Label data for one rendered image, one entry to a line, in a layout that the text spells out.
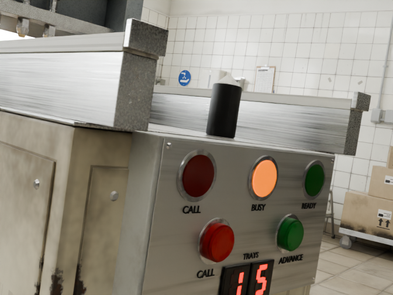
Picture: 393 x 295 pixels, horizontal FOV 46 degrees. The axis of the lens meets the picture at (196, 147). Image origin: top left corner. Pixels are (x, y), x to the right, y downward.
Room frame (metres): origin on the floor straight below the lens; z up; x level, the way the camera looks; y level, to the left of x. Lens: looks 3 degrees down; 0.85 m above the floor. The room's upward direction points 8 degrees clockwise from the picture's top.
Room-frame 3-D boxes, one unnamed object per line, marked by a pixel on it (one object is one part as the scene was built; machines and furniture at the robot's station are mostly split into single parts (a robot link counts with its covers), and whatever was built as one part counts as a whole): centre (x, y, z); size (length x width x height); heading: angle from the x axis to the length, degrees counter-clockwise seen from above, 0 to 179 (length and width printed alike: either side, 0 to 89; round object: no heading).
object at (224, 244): (0.36, -0.03, 0.76); 0.03 x 0.02 x 0.03; 134
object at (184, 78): (5.59, 0.26, 1.36); 0.20 x 0.01 x 0.20; 53
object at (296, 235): (0.43, -0.10, 0.76); 0.03 x 0.02 x 0.03; 134
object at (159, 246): (0.41, -0.05, 0.77); 0.24 x 0.04 x 0.14; 134
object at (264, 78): (4.92, -0.61, 1.37); 0.27 x 0.02 x 0.40; 53
